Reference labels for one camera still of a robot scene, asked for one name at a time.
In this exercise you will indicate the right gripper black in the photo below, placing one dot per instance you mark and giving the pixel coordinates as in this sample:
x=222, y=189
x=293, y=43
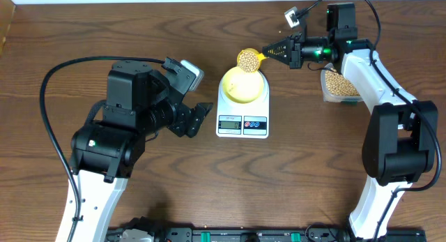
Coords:
x=293, y=51

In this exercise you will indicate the yellow measuring scoop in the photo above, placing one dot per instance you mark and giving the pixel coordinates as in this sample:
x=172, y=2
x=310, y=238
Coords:
x=249, y=60

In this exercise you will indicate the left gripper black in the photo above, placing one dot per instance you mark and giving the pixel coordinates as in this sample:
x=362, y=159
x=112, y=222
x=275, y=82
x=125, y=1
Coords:
x=187, y=119

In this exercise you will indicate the white digital kitchen scale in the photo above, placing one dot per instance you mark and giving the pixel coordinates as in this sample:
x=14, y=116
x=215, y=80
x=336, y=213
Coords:
x=250, y=120

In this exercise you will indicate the clear plastic container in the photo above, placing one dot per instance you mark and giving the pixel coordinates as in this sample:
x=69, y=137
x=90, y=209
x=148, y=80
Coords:
x=328, y=97

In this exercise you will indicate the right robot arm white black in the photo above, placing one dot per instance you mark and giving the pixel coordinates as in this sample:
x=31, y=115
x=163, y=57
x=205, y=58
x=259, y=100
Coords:
x=401, y=152

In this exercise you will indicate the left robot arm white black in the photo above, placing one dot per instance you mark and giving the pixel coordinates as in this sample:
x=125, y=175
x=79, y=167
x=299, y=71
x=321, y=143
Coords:
x=140, y=101

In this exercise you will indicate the yellow plastic bowl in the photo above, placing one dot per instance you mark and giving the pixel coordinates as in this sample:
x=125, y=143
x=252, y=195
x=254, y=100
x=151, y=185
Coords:
x=241, y=87

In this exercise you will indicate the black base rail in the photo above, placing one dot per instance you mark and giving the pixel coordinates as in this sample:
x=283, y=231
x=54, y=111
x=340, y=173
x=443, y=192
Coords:
x=144, y=229

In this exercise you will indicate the soybeans in container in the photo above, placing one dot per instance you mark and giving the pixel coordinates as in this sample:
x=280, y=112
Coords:
x=338, y=85

